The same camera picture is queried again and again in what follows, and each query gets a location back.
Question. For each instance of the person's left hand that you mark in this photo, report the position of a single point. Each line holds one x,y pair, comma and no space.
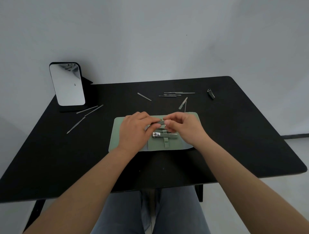
132,130

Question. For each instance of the person's right hand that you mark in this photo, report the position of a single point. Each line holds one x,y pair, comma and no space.
189,129

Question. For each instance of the person's right thumb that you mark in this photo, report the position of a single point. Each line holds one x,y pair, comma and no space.
170,125

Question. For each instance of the person's left thumb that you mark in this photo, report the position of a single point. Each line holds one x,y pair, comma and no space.
153,127

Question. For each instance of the small silver nail clipper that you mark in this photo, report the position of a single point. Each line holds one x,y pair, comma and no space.
161,123

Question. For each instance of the person's right forearm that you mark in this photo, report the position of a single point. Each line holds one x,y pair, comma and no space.
251,183

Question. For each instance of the person's left forearm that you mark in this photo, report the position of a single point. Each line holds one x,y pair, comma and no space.
89,188

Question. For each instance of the large silver nail clipper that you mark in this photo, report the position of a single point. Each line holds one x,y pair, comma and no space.
160,135

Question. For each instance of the flat metal nail file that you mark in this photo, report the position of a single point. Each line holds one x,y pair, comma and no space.
183,103

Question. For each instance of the thin metal manicure tool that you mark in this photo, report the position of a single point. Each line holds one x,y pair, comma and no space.
187,93
144,96
87,109
167,96
172,92
94,110
172,95
76,125

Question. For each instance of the green manicure set case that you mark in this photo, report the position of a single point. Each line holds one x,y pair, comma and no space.
115,139

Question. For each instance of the dark angled nail clipper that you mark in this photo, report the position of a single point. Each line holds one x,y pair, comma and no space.
211,94

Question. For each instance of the black table leg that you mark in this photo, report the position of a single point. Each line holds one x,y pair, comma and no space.
33,217
199,192

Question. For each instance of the blue jeans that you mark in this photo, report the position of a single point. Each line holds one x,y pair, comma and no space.
178,212

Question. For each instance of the black-framed standing mirror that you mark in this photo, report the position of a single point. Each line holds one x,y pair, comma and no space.
68,84

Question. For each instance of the black baseboard strip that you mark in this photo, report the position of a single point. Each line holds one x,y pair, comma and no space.
295,136

